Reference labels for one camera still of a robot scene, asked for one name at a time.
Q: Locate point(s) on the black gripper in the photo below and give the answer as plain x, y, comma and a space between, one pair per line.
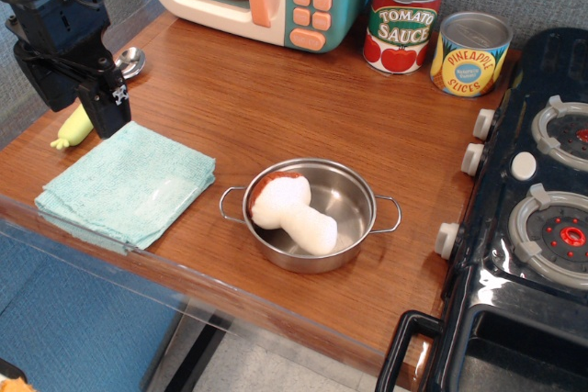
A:
60, 49

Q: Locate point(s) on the white plush mushroom brown cap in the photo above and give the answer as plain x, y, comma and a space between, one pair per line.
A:
282, 200

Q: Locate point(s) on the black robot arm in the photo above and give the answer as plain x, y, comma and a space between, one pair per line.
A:
60, 50

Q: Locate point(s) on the light blue folded towel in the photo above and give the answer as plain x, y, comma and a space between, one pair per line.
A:
128, 190

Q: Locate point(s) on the small steel pot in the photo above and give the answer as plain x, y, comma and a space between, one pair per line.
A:
337, 191

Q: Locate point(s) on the orange plush object corner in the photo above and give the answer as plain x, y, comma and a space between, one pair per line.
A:
16, 385

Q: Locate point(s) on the tomato sauce can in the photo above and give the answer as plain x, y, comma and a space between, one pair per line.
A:
398, 34

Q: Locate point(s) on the white stove knob bottom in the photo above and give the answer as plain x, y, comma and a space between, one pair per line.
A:
446, 239

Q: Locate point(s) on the white stove knob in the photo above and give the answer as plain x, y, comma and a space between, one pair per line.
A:
483, 123
446, 239
472, 158

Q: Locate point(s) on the pineapple slices can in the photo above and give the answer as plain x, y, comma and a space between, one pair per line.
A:
470, 51

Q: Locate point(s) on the white stove knob middle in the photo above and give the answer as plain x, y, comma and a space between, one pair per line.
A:
472, 158

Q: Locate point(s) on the white stove knob top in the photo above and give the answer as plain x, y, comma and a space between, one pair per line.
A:
483, 123

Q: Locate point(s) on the black toy stove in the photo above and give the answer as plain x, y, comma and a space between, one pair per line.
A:
515, 295

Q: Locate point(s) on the spoon with yellow handle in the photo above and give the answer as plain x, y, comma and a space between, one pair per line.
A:
78, 126

